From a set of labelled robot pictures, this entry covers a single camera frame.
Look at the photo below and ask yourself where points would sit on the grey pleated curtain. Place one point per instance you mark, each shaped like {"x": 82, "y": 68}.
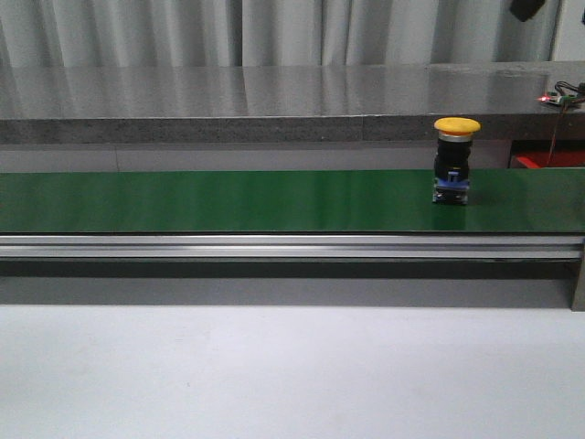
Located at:
{"x": 269, "y": 33}

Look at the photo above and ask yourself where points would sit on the grey stone-top counter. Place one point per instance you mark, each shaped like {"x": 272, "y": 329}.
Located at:
{"x": 179, "y": 105}

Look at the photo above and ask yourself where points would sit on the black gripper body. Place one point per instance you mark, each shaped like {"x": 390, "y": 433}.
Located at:
{"x": 524, "y": 10}

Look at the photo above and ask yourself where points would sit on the green conveyor belt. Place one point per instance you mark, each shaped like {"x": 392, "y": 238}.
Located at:
{"x": 500, "y": 201}

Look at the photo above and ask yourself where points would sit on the aluminium conveyor frame rail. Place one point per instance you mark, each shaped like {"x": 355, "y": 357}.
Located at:
{"x": 306, "y": 247}

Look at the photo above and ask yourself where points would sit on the small circuit board red LED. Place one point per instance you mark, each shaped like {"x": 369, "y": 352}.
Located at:
{"x": 559, "y": 100}

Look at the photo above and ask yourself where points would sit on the red bin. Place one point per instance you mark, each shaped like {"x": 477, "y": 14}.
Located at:
{"x": 538, "y": 160}

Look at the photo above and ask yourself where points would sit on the grey conveyor support post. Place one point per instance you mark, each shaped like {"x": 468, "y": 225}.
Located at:
{"x": 578, "y": 299}

